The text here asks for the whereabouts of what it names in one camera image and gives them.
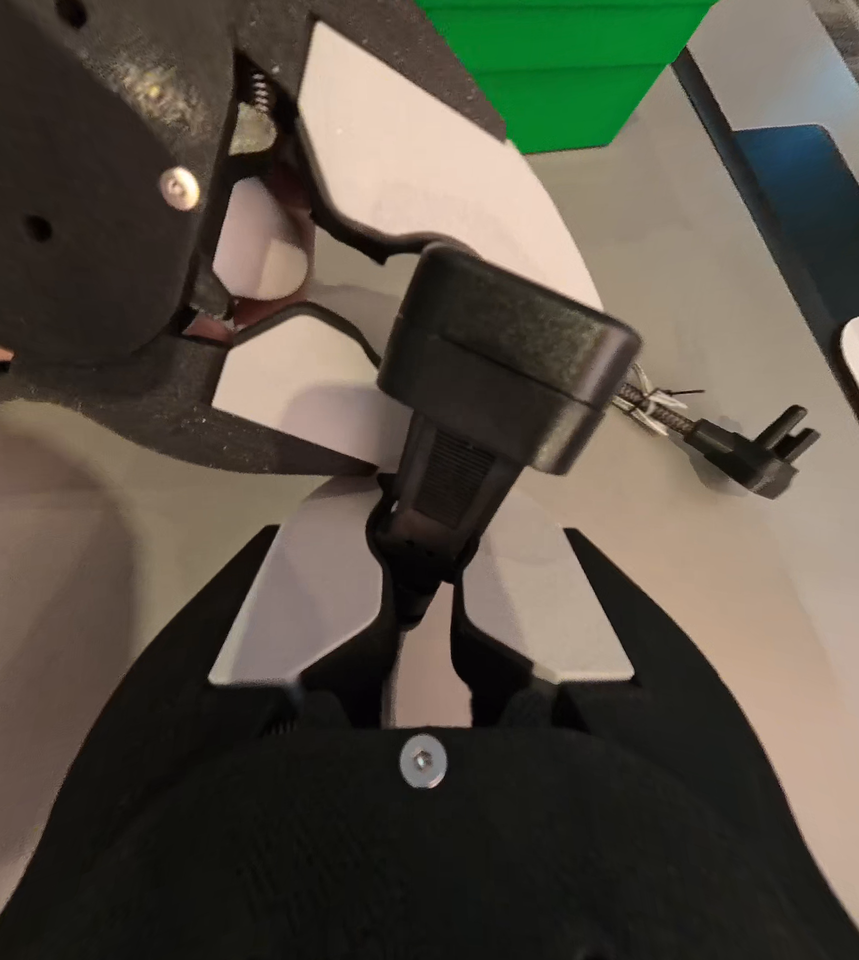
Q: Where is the black power strip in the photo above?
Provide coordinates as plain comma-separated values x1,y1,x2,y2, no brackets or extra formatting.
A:
375,243,644,475

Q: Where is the dark table cable flap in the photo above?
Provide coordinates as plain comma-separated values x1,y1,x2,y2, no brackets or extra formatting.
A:
733,123,859,354

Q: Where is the black ribbed power plug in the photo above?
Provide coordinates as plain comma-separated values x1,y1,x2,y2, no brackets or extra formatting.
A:
367,408,528,631

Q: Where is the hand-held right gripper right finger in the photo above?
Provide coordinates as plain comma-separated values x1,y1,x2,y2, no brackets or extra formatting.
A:
448,487,637,687

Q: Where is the green plastic bin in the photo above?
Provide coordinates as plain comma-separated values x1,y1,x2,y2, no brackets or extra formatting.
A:
414,0,719,156

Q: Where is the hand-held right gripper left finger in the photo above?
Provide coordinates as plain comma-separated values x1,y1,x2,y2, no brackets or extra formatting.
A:
208,472,401,690

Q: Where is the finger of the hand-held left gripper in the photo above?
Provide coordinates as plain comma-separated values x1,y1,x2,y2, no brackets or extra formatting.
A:
294,18,607,316
210,301,404,480

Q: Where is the black plug with tied cord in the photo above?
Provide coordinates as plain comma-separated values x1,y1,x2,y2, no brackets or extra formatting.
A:
609,363,822,501

